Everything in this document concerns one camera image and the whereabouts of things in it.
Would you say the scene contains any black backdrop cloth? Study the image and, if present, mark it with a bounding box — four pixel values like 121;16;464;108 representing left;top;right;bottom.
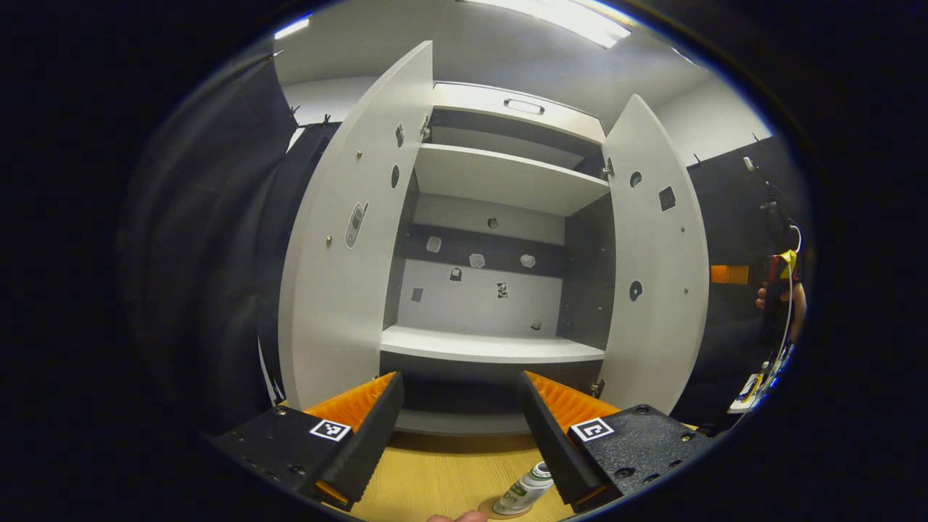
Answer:
120;47;305;436
257;122;341;407
685;134;809;428

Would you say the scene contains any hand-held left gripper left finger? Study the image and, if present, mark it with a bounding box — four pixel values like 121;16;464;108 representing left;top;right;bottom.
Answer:
207;372;405;512

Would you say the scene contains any grey cabinet door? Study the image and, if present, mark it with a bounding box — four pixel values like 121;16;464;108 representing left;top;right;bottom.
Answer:
278;41;434;410
596;94;710;415

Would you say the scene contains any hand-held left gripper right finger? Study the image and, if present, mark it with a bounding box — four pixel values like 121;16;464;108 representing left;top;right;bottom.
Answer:
516;371;718;514

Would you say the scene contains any white plastic bottle green label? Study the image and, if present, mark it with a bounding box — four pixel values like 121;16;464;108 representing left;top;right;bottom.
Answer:
493;460;555;516

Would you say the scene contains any grey cabinet shelf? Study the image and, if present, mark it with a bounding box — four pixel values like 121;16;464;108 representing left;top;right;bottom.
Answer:
413;144;611;217

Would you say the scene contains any grey cabinet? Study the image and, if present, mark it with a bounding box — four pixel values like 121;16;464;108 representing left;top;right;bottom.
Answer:
377;81;617;436

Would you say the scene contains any round brown coaster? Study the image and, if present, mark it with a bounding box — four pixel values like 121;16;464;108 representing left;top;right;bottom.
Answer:
477;497;534;521

